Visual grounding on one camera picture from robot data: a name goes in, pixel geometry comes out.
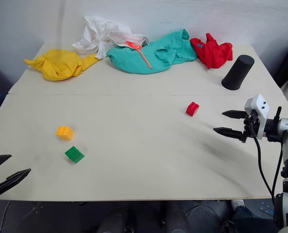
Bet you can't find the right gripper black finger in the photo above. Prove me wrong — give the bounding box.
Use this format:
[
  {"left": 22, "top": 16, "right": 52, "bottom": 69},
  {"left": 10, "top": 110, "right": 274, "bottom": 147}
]
[
  {"left": 213, "top": 127, "right": 245, "bottom": 143},
  {"left": 221, "top": 110, "right": 247, "bottom": 120}
]

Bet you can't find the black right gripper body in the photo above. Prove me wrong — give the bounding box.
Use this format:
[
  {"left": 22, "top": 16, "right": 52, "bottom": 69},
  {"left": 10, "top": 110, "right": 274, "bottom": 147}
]
[{"left": 239, "top": 109, "right": 260, "bottom": 143}]

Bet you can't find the black upturned cup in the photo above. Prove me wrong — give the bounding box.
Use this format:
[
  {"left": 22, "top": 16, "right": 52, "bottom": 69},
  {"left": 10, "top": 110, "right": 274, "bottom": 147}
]
[{"left": 221, "top": 54, "right": 255, "bottom": 92}]

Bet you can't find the red toy brick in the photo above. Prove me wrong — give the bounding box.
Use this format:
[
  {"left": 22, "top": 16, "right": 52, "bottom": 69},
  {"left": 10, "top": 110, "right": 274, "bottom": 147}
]
[{"left": 185, "top": 101, "right": 200, "bottom": 117}]

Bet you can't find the red crumpled garment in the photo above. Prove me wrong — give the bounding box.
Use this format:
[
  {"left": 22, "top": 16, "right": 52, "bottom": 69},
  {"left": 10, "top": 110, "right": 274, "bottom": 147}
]
[{"left": 189, "top": 33, "right": 234, "bottom": 69}]

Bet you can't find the green toy brick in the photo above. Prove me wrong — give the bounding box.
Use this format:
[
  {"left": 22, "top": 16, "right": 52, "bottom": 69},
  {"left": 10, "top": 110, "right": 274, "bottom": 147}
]
[{"left": 64, "top": 146, "right": 86, "bottom": 164}]

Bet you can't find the orange toy brick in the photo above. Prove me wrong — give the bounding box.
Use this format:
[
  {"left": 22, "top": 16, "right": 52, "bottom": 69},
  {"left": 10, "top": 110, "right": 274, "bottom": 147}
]
[{"left": 55, "top": 125, "right": 75, "bottom": 141}]

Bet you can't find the dark shoe with white sock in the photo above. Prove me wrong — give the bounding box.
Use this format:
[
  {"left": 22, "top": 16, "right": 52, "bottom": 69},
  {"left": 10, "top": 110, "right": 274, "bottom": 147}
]
[{"left": 220, "top": 199, "right": 257, "bottom": 233}]

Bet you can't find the yellow crumpled garment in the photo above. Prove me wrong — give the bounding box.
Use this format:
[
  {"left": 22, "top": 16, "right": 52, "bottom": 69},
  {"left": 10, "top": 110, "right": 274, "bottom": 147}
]
[{"left": 23, "top": 49, "right": 101, "bottom": 82}]

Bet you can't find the white crumpled garment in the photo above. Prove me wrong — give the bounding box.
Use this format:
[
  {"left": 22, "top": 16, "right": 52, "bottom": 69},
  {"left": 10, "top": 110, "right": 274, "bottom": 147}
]
[{"left": 71, "top": 16, "right": 151, "bottom": 60}]

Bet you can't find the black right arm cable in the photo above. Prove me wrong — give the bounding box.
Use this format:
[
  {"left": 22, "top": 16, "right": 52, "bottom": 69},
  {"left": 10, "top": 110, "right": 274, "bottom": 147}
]
[{"left": 248, "top": 116, "right": 284, "bottom": 202}]

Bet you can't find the teal garment with orange drawstring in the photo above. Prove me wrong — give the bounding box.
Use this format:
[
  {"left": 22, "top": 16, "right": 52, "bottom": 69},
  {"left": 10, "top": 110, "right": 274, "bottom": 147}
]
[{"left": 105, "top": 28, "right": 198, "bottom": 75}]

